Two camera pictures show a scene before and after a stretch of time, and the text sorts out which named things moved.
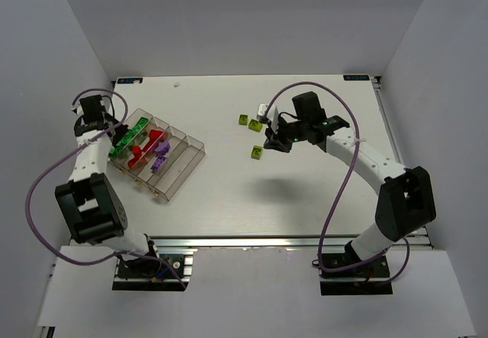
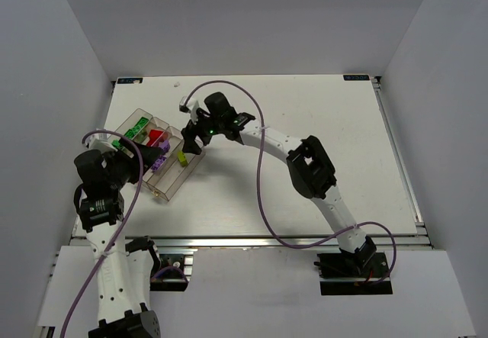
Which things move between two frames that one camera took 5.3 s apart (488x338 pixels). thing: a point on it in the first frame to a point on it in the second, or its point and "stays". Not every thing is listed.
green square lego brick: (140, 136) stays
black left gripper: (117, 133) to (134, 159)
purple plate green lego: (163, 149) stays
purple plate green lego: (158, 162) stays
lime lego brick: (257, 152) to (182, 159)
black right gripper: (277, 136) to (194, 131)
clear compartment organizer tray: (158, 156) stays
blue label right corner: (355, 77) stays
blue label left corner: (129, 80) stays
